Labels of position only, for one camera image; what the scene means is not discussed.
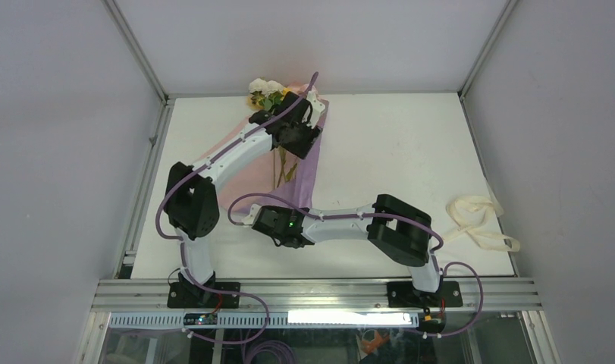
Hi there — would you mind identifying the white fake flower stem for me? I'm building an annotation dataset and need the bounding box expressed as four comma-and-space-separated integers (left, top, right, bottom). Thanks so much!
247, 78, 289, 111

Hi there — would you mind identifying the pink purple wrapping paper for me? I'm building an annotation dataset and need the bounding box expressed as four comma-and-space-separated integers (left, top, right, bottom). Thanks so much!
200, 88, 329, 212

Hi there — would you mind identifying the cream ribbon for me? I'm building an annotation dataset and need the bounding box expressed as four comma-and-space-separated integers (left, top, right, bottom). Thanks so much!
442, 195, 521, 253

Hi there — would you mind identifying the yellow fake flower stem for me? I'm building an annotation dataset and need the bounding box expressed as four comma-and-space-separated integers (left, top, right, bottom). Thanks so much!
270, 105, 298, 188

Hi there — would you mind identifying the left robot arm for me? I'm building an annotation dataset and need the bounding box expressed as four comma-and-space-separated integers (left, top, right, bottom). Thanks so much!
157, 90, 327, 308

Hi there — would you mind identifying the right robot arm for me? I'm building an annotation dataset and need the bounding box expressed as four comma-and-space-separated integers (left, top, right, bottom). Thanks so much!
243, 194, 444, 307

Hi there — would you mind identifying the white led light bar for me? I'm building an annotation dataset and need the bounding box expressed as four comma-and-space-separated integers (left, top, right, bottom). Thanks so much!
287, 310, 386, 325

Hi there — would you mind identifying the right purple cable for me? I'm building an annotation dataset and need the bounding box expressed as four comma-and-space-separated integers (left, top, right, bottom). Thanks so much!
227, 193, 485, 338

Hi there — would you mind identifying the purple cable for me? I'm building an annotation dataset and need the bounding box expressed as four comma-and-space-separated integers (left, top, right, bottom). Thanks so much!
227, 193, 485, 338
154, 71, 321, 346

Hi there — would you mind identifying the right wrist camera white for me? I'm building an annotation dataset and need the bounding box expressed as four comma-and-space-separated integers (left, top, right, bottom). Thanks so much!
240, 204, 262, 226

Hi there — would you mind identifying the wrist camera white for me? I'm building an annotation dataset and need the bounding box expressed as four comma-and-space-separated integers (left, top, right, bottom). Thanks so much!
240, 204, 262, 226
303, 90, 325, 128

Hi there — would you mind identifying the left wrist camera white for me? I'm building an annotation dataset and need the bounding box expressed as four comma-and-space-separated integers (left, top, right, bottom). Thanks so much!
303, 90, 325, 128

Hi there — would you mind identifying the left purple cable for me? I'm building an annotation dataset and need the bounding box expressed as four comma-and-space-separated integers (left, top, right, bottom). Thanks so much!
154, 71, 321, 346

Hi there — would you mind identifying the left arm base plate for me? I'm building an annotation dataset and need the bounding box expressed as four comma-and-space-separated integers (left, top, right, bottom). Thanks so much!
166, 282, 240, 309

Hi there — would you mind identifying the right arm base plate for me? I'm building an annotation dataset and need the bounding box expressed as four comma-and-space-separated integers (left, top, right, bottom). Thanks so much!
386, 281, 463, 309

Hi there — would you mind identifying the aluminium front rail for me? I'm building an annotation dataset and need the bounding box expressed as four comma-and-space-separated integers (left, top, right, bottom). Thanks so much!
91, 277, 543, 312

